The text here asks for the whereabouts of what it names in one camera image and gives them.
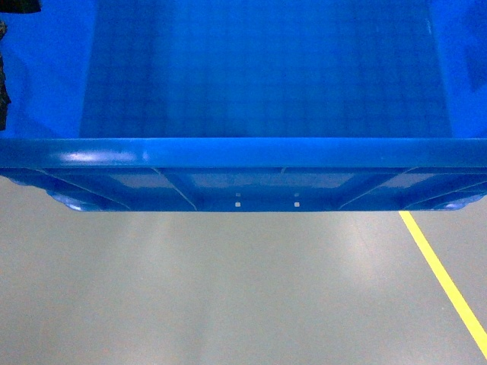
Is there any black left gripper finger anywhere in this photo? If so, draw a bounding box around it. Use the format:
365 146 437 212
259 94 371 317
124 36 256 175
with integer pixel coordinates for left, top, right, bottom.
0 0 43 132

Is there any blue plastic crate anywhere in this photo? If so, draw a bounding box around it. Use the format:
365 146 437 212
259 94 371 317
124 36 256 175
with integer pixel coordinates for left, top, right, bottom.
1 1 486 212

